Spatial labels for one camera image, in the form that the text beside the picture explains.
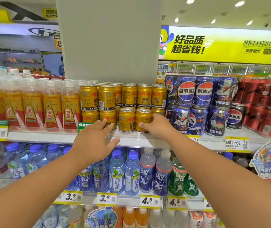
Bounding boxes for person's right hand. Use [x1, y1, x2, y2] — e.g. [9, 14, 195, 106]
[139, 113, 182, 142]

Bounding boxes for person's left hand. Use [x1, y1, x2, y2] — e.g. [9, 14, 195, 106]
[70, 118, 121, 166]

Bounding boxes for gold energy drink can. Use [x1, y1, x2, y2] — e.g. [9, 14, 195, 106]
[135, 108, 153, 133]

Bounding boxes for person's right forearm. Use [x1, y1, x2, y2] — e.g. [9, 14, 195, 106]
[169, 133, 271, 228]

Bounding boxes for person's left forearm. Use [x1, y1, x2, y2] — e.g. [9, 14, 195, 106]
[0, 149, 95, 228]

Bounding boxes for green shelf tag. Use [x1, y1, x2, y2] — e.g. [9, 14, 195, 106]
[78, 122, 93, 134]

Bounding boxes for white metal shelf board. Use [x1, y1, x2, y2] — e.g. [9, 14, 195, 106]
[0, 178, 206, 211]
[7, 127, 271, 152]

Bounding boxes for rows of gold cans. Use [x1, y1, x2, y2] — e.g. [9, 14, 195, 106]
[79, 82, 168, 133]

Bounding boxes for row of blue-capped drink bottles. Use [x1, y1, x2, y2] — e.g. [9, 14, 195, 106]
[6, 142, 141, 195]

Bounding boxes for white-capped blue-label bottle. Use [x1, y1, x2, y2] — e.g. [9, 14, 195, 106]
[139, 148, 156, 193]
[153, 149, 173, 196]

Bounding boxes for row of gold-label drink bottles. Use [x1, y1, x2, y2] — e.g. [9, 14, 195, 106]
[0, 78, 82, 134]

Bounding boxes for stack of blue cola cans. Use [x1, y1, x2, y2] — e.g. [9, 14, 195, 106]
[165, 74, 239, 137]

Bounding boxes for green drink bottle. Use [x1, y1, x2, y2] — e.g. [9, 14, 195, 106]
[183, 173, 199, 197]
[168, 157, 188, 197]

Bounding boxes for row of red-capped bottles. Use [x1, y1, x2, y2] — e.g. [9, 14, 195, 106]
[31, 71, 65, 81]

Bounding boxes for round blue promo card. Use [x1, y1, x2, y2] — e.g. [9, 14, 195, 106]
[249, 140, 271, 181]
[87, 206, 118, 228]

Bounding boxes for orange juice bottle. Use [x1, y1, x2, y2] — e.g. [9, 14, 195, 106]
[135, 208, 150, 228]
[123, 206, 136, 228]

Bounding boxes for clear water bottle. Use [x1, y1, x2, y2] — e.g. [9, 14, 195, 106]
[69, 205, 84, 228]
[57, 205, 70, 228]
[41, 205, 58, 228]

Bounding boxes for clear white-capped bottle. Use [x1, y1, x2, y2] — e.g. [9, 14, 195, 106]
[149, 209, 163, 228]
[162, 209, 177, 228]
[175, 210, 190, 228]

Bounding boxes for black cola can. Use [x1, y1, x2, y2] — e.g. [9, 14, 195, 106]
[226, 103, 247, 131]

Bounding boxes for round yellow sign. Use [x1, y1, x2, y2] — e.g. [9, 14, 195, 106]
[53, 33, 62, 51]

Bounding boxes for yellow offer price tag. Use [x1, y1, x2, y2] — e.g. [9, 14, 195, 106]
[225, 136, 250, 154]

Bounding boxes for row of glass-door fridges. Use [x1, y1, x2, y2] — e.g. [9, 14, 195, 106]
[157, 60, 271, 79]

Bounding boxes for dark cola bottle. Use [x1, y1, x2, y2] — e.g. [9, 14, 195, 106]
[232, 155, 250, 168]

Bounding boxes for grey background shelf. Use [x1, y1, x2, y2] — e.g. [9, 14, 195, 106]
[0, 48, 42, 71]

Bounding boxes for white red-print bottle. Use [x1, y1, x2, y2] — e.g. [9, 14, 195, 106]
[189, 211, 203, 228]
[202, 212, 218, 228]

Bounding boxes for small yellow hanging sign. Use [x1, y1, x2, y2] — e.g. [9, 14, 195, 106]
[42, 8, 59, 19]

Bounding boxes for stack of red cola cans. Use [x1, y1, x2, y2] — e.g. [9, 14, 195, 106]
[234, 78, 271, 138]

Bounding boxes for ceiling spot lights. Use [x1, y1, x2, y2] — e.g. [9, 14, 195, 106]
[173, 0, 271, 26]

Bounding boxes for yellow wall banner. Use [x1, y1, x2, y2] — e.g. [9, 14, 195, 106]
[158, 25, 271, 66]

